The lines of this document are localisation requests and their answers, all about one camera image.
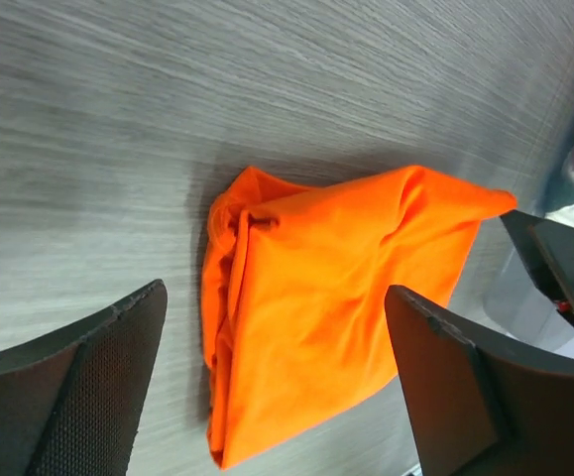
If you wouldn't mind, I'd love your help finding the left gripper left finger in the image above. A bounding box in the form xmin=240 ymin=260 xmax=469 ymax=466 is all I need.
xmin=0 ymin=280 xmax=168 ymax=475

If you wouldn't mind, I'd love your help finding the orange t shirt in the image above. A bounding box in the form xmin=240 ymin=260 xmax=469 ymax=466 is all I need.
xmin=200 ymin=166 xmax=517 ymax=469

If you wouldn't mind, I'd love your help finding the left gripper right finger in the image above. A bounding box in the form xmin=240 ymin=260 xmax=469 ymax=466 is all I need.
xmin=385 ymin=286 xmax=574 ymax=475

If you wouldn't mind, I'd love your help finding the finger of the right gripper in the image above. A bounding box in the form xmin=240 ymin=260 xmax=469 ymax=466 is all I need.
xmin=501 ymin=210 xmax=574 ymax=328

